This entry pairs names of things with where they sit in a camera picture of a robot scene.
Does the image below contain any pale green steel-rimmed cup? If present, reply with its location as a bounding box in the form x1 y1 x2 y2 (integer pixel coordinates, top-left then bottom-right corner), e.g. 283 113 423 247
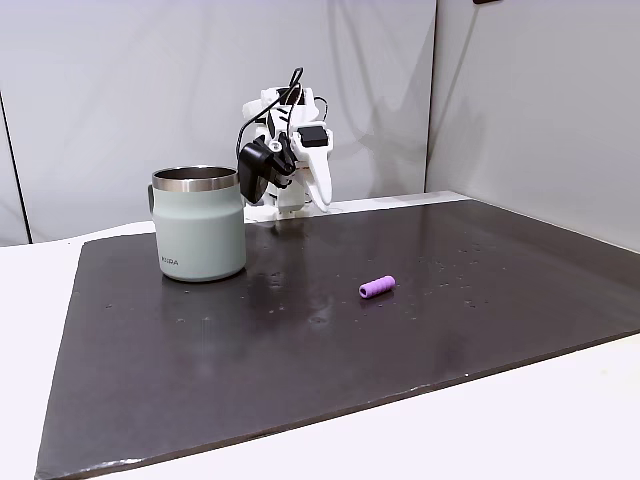
147 166 248 284

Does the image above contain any black camera cable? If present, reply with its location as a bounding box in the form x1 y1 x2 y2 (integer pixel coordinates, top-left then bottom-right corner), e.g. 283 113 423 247
233 66 305 162

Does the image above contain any purple pen grip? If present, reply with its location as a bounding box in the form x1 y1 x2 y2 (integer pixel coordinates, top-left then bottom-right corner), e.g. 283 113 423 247
358 274 396 300

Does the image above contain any dark grey table mat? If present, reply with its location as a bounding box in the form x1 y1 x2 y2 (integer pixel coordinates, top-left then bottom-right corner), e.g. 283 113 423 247
34 198 640 480

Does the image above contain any black camera box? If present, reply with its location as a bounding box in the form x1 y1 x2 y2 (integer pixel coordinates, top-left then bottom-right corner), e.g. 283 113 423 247
237 137 296 206

